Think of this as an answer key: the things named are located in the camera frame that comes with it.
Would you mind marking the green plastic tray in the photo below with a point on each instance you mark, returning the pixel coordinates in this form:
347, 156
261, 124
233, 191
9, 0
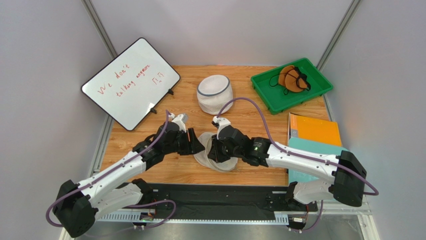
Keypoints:
274, 99

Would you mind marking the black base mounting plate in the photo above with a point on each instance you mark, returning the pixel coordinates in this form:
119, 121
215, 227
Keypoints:
221, 202

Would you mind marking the beige-trimmed white mesh bag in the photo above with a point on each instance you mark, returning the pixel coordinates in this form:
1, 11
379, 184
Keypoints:
202, 157

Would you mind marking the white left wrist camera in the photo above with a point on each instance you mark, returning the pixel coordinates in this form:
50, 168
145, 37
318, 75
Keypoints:
180, 120

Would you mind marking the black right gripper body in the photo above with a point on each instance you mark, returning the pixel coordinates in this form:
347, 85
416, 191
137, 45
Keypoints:
217, 147

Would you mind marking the whiteboard with red writing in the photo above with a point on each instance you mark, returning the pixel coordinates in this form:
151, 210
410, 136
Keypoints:
130, 86

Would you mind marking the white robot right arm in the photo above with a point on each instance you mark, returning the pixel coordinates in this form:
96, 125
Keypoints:
341, 177

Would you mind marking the orange clip file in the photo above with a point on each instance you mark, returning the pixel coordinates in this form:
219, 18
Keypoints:
313, 129

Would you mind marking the brown cloth with black strap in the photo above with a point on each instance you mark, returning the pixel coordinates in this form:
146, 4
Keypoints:
292, 79

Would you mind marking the blue-trimmed white mesh bag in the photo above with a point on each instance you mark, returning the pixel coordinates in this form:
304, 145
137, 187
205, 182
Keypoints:
213, 93

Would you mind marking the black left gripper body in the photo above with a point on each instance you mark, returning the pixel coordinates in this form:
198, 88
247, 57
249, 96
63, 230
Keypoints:
181, 145

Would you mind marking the teal folder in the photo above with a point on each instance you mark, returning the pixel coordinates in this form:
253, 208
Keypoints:
314, 147

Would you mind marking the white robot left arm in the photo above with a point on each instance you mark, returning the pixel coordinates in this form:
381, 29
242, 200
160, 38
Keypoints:
79, 205

